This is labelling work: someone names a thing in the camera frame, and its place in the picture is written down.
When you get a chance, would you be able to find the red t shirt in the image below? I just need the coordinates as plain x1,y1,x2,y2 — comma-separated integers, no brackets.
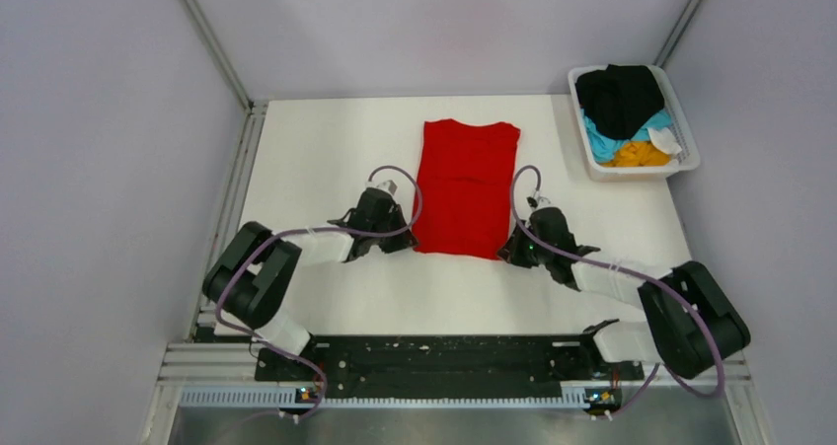
412,118,521,260

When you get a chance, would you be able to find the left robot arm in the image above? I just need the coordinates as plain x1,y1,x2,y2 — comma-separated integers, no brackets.
202,181,418,380

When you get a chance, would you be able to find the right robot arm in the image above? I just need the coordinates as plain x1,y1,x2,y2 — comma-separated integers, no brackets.
497,207,751,379

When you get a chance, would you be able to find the light blue t shirt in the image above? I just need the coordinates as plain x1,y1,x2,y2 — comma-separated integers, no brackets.
581,110,673,163

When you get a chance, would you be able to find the yellow t shirt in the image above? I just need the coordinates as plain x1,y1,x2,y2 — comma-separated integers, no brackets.
601,141,672,168

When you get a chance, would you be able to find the white plastic basket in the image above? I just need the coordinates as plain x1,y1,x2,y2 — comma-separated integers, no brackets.
568,64,701,182

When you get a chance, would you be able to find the white cloth in basket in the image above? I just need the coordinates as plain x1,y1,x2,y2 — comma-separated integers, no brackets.
647,127,683,157

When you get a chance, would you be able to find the black t shirt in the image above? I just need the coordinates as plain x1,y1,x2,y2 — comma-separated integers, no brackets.
575,65,665,140

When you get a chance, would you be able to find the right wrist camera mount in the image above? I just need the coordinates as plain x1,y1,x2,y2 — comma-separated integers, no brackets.
526,195,553,211

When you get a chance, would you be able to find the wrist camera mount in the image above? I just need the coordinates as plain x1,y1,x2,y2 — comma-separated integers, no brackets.
365,180,398,197
526,195,553,211

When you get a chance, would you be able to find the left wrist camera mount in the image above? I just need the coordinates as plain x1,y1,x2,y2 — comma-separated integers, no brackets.
365,180,398,197

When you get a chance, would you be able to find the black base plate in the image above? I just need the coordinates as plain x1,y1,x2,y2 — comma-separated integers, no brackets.
255,334,645,400

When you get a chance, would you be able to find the aluminium frame rail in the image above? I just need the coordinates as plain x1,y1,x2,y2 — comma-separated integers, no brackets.
138,100,268,444

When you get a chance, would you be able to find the white cable duct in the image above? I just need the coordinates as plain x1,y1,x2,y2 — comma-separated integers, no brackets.
180,386,616,409

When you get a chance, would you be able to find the right aluminium corner post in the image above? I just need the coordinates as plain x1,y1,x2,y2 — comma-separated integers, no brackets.
653,0,706,67

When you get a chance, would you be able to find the aluminium corner post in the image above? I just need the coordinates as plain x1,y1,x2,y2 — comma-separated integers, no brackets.
180,0,254,111
653,0,706,67

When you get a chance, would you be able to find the left aluminium corner post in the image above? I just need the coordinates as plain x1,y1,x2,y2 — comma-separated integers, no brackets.
180,0,254,111

